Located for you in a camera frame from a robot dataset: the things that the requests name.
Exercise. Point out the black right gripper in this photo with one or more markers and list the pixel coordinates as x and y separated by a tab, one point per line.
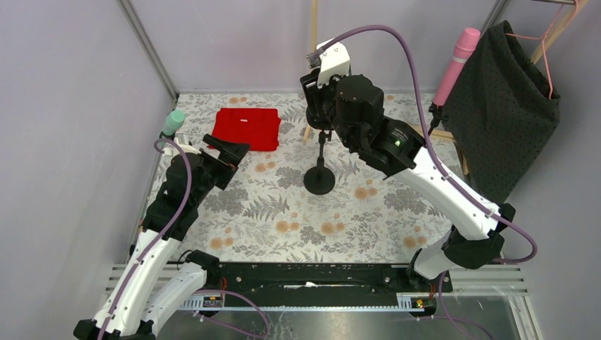
310	93

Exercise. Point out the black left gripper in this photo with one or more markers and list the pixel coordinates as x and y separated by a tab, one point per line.
225	159

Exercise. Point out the mint green microphone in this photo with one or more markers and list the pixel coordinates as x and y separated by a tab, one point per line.
172	123

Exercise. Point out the round-base mic stand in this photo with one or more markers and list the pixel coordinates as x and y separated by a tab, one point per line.
180	139
319	180

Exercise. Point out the pink microphone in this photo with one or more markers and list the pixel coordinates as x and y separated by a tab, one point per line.
463	49

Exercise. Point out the black tripod mic stand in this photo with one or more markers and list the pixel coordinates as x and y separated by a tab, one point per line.
436	112

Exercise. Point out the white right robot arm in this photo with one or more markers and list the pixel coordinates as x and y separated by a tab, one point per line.
353	107

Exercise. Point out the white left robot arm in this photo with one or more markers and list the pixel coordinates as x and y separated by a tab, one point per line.
133	310

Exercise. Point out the red folded cloth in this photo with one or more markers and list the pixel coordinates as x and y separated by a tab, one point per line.
258	127

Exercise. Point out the floral table mat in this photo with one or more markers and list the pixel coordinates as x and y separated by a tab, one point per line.
266	214

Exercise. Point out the dark dotted hanging garment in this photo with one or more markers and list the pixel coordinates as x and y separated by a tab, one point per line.
501	111

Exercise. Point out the wooden clothes rack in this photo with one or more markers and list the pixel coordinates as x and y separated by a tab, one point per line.
431	28

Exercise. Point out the pink clothes hanger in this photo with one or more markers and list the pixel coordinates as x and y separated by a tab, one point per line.
542	42

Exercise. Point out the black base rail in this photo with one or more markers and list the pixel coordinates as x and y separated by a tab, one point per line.
291	285

